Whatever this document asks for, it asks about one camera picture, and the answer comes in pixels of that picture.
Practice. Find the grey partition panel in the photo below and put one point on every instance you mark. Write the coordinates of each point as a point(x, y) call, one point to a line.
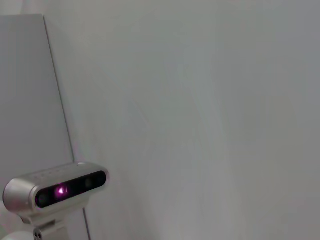
point(25, 87)

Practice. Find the silver head depth camera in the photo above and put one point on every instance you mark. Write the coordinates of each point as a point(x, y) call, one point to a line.
point(25, 192)

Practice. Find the white head camera mount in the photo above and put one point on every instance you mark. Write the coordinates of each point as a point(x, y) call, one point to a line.
point(50, 228)

